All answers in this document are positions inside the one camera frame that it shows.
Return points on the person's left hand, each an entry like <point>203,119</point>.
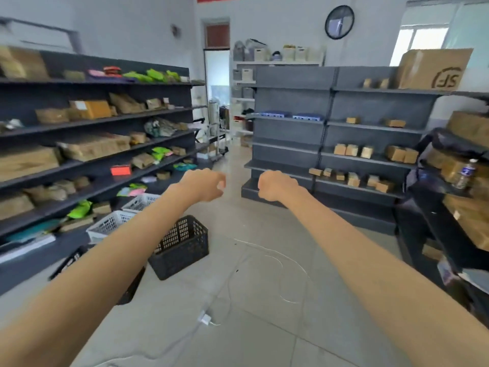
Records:
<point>200,186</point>

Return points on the person's right hand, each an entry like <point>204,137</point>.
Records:
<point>280,187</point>

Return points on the person's left fingers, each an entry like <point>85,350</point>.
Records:
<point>220,188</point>

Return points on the person's right fingers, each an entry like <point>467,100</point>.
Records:
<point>262,188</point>

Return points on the person's left forearm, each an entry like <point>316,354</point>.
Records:
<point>99,271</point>

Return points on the person's right forearm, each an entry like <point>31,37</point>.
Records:
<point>382,278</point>

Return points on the teal mailer packet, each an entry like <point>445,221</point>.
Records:
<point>185,167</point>

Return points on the double dark grey shelving unit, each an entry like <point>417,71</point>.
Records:
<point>290,149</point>

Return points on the metal trolley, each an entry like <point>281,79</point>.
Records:
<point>214,133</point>

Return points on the bright green packet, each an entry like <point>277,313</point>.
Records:
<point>162,152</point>

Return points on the blue flat box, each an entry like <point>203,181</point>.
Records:
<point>275,113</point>
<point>308,116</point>

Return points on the black plastic crate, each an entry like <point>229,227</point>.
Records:
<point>179,252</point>
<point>68,261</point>

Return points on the white plastic basket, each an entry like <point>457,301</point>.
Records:
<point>109,225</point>
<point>142,202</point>

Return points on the folded brown paper bag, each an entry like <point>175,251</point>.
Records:
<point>143,161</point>

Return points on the grey-green plastic bag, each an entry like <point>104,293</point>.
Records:
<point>160,127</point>

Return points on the small cardboard box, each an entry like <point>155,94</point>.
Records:
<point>411,155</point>
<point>339,149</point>
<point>367,83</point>
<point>384,84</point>
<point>395,123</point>
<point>367,152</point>
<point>352,150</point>
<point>394,153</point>
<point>352,120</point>

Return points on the pink and green packets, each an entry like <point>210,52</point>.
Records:
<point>132,190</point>

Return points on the row of little cardboard parcels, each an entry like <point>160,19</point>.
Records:
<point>353,180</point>

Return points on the orange-red packet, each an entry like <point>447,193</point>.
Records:
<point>121,170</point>

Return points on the doorway with red panel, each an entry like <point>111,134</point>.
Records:
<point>217,64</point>

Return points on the crumpled brown paper bag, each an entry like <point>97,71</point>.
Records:
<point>126,104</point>

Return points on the row of green mailer packets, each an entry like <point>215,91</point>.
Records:
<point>152,76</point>

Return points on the white charger plug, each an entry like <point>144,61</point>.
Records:
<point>206,318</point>

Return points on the white storage bin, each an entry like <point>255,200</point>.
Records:
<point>301,53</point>
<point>262,54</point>
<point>288,53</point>

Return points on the long brown paper parcel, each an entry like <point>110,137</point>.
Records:
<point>91,147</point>

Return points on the grey storage bags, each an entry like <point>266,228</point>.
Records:
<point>246,49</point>

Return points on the lime green mailer bag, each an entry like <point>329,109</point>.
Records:
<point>80,209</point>

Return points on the orange-brown cardboard box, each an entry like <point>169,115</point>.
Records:
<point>91,109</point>

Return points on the red mailer packet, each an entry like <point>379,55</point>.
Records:
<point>112,71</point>

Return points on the black rolling cart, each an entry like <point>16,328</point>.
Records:
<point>424,210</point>

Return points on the pink mailer packet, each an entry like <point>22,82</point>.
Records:
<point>96,73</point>

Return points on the long dark grey shelving unit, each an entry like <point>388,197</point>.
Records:
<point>57,129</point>

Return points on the lumpy brown paper parcel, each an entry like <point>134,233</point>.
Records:
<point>46,194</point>

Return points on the tan paper packet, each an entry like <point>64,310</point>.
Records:
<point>74,76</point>

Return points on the brown cardboard box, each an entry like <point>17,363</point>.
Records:
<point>470,128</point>
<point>472,223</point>
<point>449,164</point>

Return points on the large teal flat packet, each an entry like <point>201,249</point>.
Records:
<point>34,230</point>

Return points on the wide flat cardboard box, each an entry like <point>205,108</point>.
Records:
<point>26,163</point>

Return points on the clear plastic water bottle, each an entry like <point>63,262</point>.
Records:
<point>466,173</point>

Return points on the flat brown paper parcel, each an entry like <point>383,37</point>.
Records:
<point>15,207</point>

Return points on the large printed cardboard box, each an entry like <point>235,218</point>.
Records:
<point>431,68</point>

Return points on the window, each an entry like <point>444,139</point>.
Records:
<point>424,38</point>

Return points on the big worn cardboard box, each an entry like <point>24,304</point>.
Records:
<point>23,63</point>

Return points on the round black wall clock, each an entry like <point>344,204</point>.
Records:
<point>339,22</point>

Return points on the white wall air conditioner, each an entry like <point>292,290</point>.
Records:
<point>38,32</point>

